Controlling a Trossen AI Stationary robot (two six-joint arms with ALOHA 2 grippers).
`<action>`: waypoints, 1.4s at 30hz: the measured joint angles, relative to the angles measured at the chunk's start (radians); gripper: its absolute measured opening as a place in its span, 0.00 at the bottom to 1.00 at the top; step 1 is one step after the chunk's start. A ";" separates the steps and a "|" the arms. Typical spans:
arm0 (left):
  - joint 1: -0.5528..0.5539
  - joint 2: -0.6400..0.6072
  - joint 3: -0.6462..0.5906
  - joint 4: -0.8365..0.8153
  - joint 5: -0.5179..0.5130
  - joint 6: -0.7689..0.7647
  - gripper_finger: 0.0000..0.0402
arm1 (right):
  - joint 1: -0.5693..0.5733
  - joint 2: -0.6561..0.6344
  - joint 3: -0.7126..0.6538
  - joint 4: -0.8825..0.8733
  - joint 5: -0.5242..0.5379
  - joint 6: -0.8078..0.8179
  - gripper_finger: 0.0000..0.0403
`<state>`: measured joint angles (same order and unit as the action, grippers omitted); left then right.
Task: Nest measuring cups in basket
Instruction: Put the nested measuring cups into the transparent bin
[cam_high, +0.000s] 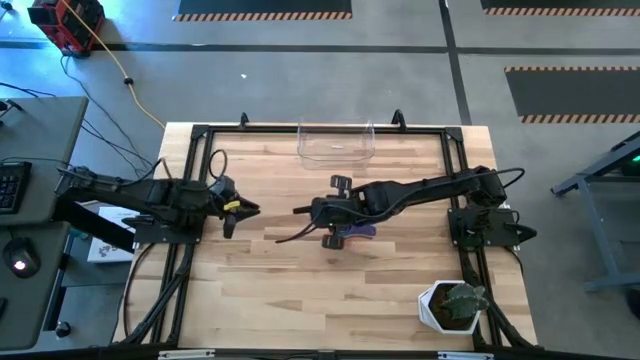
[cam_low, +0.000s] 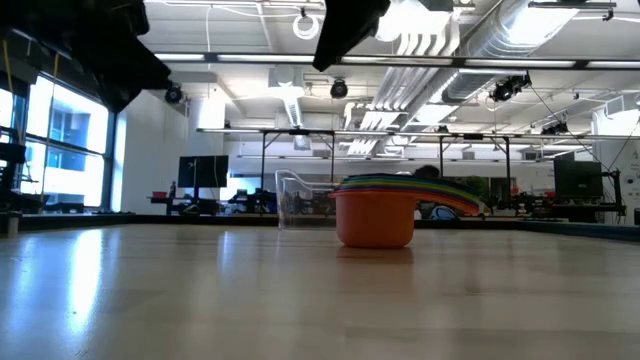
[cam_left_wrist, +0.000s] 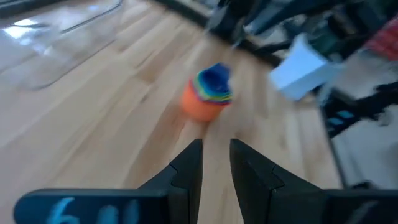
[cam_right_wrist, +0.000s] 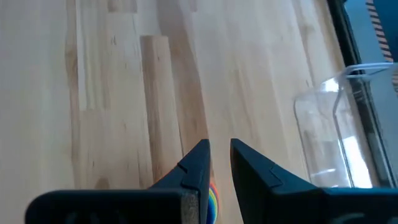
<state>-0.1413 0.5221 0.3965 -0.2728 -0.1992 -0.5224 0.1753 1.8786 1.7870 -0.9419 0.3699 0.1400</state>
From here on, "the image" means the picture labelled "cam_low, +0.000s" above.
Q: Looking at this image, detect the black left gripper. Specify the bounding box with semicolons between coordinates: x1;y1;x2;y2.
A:
0;0;173;114

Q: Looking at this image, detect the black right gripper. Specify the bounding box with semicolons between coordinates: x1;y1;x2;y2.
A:
312;0;392;73

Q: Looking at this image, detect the green plastic measuring cup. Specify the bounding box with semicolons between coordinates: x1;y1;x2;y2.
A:
339;178;474;204

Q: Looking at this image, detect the yellow plastic measuring cup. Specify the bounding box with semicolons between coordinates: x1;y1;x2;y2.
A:
336;182;479;209

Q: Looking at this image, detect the clear plastic basket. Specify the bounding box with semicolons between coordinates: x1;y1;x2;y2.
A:
274;168;343;232

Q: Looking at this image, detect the orange plastic measuring cup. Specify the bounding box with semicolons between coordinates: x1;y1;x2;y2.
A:
328;187;486;250

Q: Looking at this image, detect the black overhead crossbar with lights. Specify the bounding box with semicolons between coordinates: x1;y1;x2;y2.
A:
149;51;640;71

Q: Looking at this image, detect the large glass window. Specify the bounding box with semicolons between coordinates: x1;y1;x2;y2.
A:
0;74;119;209

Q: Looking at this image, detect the black computer monitor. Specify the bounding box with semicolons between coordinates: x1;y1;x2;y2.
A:
552;158;605;202
177;154;230;190

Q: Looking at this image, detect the dark background desk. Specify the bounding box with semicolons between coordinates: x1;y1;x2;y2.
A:
147;193;222;216

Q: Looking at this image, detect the person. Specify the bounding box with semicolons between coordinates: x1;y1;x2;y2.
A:
413;164;459;222

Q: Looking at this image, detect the green background plant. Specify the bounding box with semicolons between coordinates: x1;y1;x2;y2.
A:
472;176;496;201

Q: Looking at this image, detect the white coiled cable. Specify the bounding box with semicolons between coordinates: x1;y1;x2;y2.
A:
291;6;321;42

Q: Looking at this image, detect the black ceiling camera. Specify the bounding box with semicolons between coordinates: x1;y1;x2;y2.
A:
164;84;185;106
489;73;533;104
329;78;350;100

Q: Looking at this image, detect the black distant rig frame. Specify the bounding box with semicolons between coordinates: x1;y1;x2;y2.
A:
259;128;337;192
438;133;513;206

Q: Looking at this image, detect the small grey post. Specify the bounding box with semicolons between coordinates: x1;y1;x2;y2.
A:
3;210;23;240

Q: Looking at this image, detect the silver ventilation duct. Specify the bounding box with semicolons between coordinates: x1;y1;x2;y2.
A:
442;0;581;104

